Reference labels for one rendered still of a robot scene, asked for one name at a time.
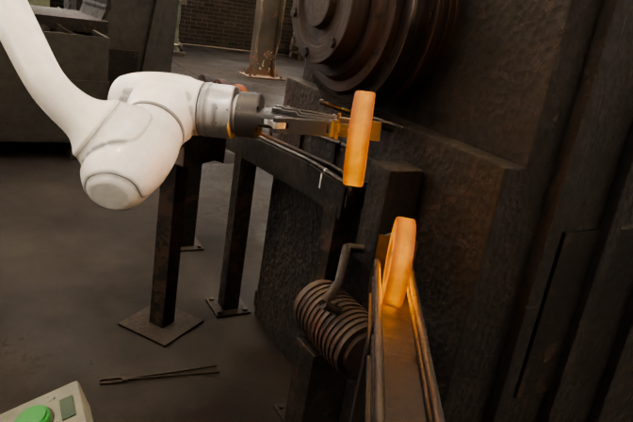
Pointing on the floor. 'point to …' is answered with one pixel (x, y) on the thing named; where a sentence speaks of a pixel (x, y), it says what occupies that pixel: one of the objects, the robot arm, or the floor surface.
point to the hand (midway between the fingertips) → (359, 128)
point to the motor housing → (324, 354)
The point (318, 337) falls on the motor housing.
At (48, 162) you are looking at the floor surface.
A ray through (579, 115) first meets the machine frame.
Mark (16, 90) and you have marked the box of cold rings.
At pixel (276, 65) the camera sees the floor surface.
